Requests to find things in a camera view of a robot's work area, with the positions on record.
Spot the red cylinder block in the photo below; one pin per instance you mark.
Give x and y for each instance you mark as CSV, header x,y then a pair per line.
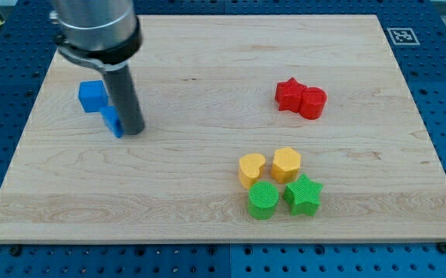
x,y
312,103

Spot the green star block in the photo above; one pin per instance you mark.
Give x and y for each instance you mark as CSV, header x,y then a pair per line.
x,y
303,196

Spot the blue cube block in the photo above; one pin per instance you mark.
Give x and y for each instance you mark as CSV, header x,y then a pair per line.
x,y
92,95

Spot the yellow pentagon block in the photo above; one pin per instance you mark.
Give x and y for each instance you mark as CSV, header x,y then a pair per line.
x,y
286,164

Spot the yellow heart block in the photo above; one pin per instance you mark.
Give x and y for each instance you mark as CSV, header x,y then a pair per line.
x,y
250,168

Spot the green cylinder block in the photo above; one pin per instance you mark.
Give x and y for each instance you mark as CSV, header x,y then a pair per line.
x,y
263,198

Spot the red star block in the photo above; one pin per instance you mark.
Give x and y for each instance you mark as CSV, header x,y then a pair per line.
x,y
288,95

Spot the blue block behind rod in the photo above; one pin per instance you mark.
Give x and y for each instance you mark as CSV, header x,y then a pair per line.
x,y
111,120

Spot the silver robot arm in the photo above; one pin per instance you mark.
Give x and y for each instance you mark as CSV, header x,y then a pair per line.
x,y
95,33

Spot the wooden board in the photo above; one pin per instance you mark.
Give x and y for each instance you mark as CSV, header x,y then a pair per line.
x,y
206,86

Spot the white fiducial marker tag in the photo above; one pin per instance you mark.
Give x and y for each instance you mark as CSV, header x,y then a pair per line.
x,y
401,36

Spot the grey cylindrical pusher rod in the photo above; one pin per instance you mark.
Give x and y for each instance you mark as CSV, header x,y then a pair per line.
x,y
119,84

